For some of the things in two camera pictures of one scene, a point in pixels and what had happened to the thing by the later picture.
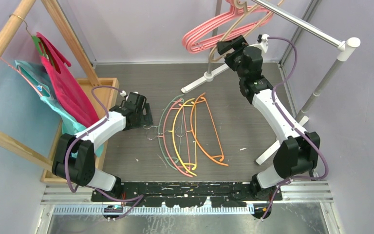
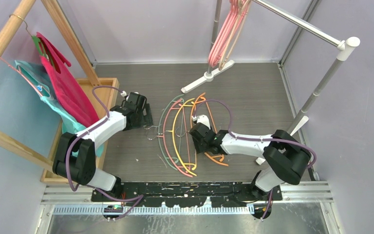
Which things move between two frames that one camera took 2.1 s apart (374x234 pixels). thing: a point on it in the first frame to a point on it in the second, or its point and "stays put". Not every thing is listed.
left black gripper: (145, 120) stays put
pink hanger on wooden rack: (4, 59) stays put
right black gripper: (237, 44) to (199, 148)
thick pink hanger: (234, 9) to (237, 9)
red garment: (66, 97) stays put
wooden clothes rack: (22, 9) stays put
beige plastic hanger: (242, 4) to (220, 68)
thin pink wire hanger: (163, 136) stays put
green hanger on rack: (36, 38) stays put
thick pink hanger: (190, 35) to (237, 9)
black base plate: (185, 194) stays put
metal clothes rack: (347, 47) stays put
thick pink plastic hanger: (234, 9) to (237, 9)
